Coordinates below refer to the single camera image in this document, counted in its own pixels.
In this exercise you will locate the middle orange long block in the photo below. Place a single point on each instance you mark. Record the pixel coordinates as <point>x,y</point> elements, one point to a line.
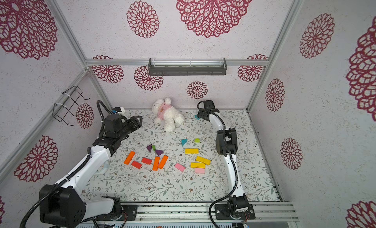
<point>156,163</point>

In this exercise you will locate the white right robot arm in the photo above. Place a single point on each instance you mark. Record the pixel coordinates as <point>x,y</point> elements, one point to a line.
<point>226,145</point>

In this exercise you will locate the right purple triangle block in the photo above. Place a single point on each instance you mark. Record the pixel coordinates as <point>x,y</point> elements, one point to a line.
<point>159,152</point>

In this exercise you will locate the left red block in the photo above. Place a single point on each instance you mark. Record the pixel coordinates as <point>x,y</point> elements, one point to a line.
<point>136,164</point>

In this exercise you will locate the red block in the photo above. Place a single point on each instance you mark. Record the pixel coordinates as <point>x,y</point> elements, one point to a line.
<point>147,161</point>
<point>136,164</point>

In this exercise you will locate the left orange long block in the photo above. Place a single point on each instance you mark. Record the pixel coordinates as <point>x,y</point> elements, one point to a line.
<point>129,158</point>

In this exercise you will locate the right orange long block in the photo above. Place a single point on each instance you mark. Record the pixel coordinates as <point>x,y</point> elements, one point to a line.
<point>163,162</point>

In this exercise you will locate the black wire wall rack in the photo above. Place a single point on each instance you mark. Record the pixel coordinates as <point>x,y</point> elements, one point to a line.
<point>70,99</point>

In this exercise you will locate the magenta pink block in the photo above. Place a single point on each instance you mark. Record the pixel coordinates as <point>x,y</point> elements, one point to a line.
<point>180,167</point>

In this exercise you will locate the right red block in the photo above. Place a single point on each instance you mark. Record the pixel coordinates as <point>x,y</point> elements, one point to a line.
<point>147,161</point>

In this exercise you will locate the light pink block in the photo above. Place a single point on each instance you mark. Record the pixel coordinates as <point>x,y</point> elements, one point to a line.
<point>200,170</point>

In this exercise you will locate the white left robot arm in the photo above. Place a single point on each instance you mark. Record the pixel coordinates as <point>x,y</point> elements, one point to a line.
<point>61,204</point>

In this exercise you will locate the grey wall shelf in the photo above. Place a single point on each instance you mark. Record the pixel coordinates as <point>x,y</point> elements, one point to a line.
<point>187,68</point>

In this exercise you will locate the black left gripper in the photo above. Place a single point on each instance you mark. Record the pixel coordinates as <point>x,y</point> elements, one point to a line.
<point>134,122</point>

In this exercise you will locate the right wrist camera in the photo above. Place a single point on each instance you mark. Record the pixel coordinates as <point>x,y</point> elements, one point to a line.
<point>209,104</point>

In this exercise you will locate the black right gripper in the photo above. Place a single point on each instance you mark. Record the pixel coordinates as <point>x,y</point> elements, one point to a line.
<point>206,111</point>

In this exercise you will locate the orange long block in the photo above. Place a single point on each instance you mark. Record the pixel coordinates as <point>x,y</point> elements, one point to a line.
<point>156,163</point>
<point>129,158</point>
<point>163,162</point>

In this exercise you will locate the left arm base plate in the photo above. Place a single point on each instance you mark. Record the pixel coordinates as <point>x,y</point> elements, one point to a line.
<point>123,213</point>

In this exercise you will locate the white teddy bear pink shirt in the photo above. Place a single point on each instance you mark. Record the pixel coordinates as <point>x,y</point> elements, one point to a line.
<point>165,112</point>

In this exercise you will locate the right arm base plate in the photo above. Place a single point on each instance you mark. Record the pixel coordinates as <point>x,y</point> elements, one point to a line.
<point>224,212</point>

